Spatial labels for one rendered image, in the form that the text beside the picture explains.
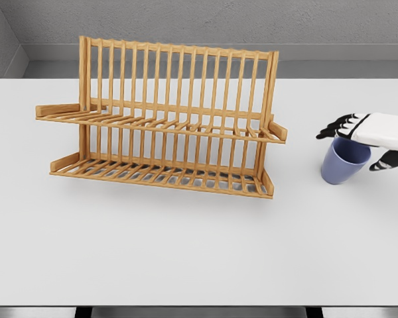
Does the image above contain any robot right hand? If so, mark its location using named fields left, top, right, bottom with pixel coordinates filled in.
left=315, top=113, right=398, bottom=172

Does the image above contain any blue cup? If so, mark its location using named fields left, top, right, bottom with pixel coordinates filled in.
left=320, top=136, right=372, bottom=186

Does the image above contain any wooden two-tier dish rack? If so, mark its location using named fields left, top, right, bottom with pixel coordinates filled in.
left=34, top=35, right=289, bottom=200

